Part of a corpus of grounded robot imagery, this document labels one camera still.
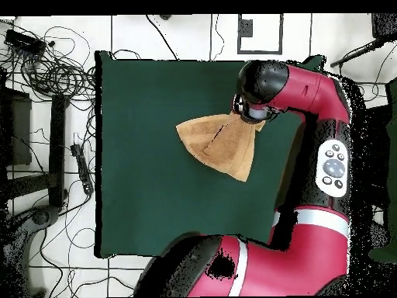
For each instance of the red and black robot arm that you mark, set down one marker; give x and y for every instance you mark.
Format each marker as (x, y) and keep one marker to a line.
(310, 254)

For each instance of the black tripod base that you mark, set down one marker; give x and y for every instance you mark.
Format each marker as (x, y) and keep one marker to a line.
(40, 215)

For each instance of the black flat box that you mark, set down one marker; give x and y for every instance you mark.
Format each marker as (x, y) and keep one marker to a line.
(18, 130)

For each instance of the black boom pole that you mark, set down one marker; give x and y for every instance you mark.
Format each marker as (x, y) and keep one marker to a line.
(356, 54)

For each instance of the black network box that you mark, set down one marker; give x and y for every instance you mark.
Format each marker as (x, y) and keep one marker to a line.
(24, 42)

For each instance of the black power strip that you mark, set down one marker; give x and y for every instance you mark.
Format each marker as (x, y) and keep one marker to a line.
(82, 167)

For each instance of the grey floor tape frame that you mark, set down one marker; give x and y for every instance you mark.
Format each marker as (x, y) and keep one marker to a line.
(280, 37)

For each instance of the dark grey square plate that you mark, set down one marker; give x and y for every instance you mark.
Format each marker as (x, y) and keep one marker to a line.
(245, 28)

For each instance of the dark green table cloth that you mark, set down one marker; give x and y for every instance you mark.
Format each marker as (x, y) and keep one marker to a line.
(139, 139)

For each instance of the black speckled box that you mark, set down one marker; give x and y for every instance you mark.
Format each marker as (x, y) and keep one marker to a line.
(384, 26)

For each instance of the yellow terry towel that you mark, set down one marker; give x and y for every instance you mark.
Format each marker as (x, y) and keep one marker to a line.
(223, 146)

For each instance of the black stand bar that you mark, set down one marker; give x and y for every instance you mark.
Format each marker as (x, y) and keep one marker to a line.
(57, 149)

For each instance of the dark green hanging cloth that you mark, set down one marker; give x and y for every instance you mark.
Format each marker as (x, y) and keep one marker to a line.
(393, 139)

